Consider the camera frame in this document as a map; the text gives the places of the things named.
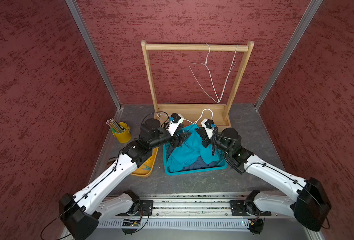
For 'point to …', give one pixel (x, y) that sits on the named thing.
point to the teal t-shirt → (192, 149)
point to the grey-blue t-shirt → (199, 162)
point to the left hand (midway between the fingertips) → (185, 131)
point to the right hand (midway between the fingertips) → (195, 130)
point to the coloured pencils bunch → (116, 127)
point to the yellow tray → (145, 168)
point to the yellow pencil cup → (124, 136)
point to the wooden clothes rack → (216, 114)
